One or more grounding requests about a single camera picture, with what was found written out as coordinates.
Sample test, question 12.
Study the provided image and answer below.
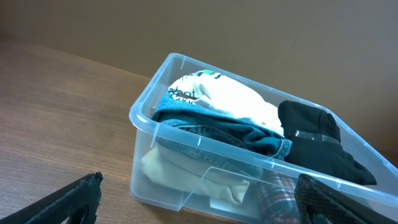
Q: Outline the white t-shirt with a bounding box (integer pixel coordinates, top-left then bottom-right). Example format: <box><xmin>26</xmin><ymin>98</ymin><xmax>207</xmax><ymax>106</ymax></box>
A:
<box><xmin>168</xmin><ymin>70</ymin><xmax>284</xmax><ymax>135</ymax></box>

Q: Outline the red blue plaid cloth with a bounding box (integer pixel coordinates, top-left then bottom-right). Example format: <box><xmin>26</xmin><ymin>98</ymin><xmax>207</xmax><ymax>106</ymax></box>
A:
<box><xmin>256</xmin><ymin>171</ymin><xmax>300</xmax><ymax>224</ymax></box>

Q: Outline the blue denim cloth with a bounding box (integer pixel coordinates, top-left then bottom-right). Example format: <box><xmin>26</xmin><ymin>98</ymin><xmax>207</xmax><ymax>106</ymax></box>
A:
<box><xmin>152</xmin><ymin>93</ymin><xmax>292</xmax><ymax>178</ymax></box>

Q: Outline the clear plastic storage container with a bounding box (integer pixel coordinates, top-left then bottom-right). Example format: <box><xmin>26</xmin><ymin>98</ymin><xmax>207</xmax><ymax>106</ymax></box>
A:
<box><xmin>129</xmin><ymin>53</ymin><xmax>397</xmax><ymax>223</ymax></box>

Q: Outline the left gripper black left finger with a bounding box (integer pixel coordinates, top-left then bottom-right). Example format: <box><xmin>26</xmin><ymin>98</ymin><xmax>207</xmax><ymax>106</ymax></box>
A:
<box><xmin>1</xmin><ymin>172</ymin><xmax>103</xmax><ymax>224</ymax></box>

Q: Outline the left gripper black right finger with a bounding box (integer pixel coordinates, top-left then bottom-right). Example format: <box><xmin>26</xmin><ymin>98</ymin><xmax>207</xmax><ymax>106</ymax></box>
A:
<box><xmin>294</xmin><ymin>174</ymin><xmax>397</xmax><ymax>224</ymax></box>

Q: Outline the black cloth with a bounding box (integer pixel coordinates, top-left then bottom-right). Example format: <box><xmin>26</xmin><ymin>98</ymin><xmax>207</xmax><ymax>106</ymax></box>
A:
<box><xmin>278</xmin><ymin>100</ymin><xmax>377</xmax><ymax>185</ymax></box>

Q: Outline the cream cloth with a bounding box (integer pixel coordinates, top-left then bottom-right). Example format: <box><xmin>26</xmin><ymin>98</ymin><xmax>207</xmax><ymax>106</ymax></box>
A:
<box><xmin>141</xmin><ymin>145</ymin><xmax>250</xmax><ymax>205</ymax></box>

